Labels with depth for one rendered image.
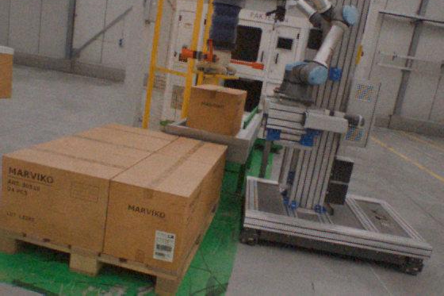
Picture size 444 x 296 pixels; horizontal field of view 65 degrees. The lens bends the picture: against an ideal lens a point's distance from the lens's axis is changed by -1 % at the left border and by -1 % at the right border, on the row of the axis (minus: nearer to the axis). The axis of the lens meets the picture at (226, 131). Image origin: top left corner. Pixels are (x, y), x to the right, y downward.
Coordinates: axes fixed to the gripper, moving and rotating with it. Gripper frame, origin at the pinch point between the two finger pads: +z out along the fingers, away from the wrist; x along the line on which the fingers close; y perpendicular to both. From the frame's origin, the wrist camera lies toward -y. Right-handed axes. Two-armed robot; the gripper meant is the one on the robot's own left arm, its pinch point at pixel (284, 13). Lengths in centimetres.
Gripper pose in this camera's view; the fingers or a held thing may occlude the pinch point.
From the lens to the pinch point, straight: 217.3
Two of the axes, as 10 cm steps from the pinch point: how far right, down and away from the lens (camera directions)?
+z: -1.6, 9.7, 1.9
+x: 0.7, -1.8, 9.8
